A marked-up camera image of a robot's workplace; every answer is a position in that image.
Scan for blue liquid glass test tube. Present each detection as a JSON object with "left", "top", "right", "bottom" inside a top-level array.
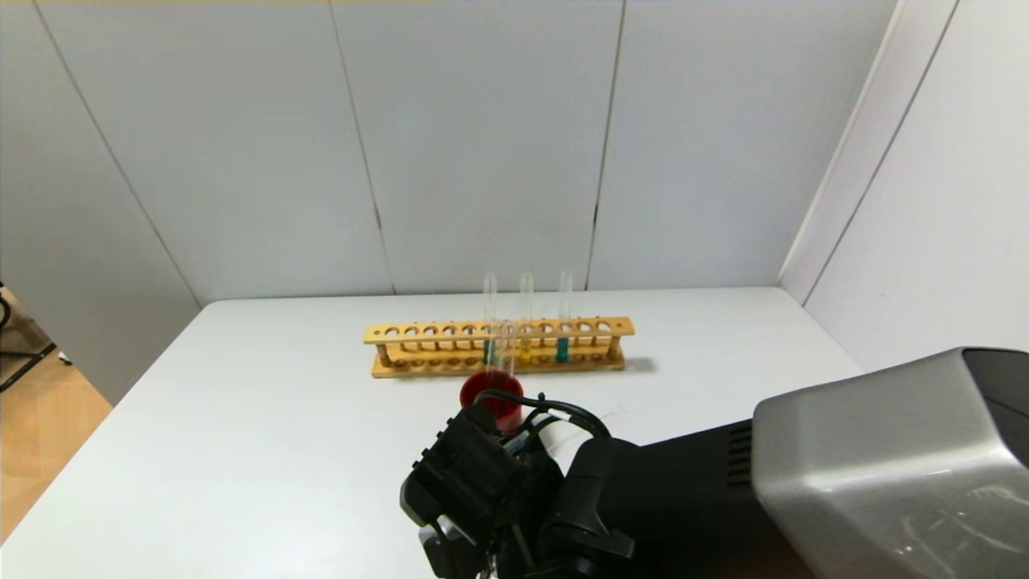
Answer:
[
  {"left": 558, "top": 269, "right": 573, "bottom": 363},
  {"left": 483, "top": 272, "right": 497, "bottom": 364}
]

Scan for yellow liquid glass test tube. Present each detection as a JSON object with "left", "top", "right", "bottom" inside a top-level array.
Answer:
[{"left": 520, "top": 272, "right": 534, "bottom": 360}]

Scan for wooden test tube rack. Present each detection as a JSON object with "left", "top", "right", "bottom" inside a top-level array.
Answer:
[{"left": 363, "top": 316, "right": 635, "bottom": 379}]

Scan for red cup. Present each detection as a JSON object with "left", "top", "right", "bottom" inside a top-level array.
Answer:
[{"left": 459, "top": 370, "right": 525, "bottom": 435}]

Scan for black metal stand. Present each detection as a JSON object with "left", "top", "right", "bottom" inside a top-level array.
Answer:
[{"left": 0, "top": 281, "right": 57, "bottom": 395}]

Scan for black looped camera cable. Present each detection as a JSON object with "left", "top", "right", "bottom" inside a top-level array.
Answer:
[{"left": 474, "top": 388, "right": 612, "bottom": 439}]

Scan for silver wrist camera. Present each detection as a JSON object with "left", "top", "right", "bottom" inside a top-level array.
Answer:
[{"left": 418, "top": 519, "right": 475, "bottom": 579}]

